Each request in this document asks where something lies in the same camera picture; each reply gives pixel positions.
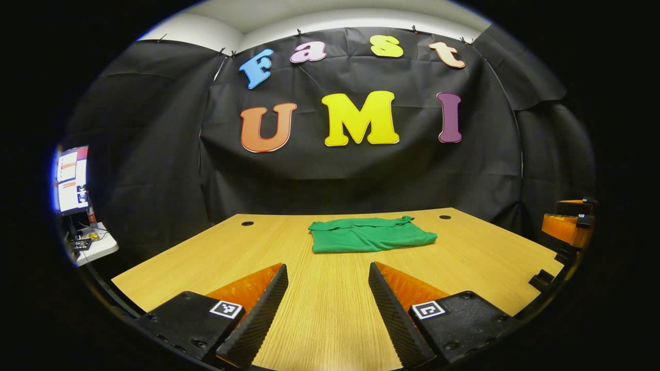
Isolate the black backdrop cloth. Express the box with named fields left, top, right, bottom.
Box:
left=57, top=23, right=596, bottom=279

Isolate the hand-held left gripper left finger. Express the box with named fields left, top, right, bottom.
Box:
left=135, top=263, right=289, bottom=370

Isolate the green T-shirt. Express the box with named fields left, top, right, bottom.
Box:
left=308, top=215, right=438, bottom=254

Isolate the computer monitor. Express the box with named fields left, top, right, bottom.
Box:
left=54, top=146, right=89, bottom=216

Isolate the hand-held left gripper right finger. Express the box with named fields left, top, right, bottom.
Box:
left=368, top=261, right=522, bottom=369

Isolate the white side table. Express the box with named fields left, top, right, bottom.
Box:
left=67, top=222, right=119, bottom=267

